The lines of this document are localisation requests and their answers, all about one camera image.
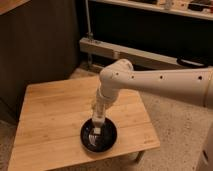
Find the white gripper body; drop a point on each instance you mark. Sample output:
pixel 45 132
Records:
pixel 98 107

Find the white plastic bottle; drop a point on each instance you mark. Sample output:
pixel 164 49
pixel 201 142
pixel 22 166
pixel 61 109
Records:
pixel 97 122

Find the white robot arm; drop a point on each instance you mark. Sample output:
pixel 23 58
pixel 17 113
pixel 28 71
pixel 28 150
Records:
pixel 193 86

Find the black ceramic bowl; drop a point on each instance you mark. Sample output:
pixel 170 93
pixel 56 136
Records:
pixel 98 142

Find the small wooden table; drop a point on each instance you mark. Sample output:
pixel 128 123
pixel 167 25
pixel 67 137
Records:
pixel 48 133

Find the long grey metal case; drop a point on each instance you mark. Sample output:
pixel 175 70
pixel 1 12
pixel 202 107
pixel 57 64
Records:
pixel 137 57

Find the vertical metal pole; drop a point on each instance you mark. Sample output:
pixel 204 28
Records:
pixel 89 34

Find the wooden shelf board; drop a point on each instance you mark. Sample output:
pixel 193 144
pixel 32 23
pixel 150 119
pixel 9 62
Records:
pixel 155 8

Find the black case handle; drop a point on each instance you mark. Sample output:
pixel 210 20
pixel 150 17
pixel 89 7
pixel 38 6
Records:
pixel 190 64

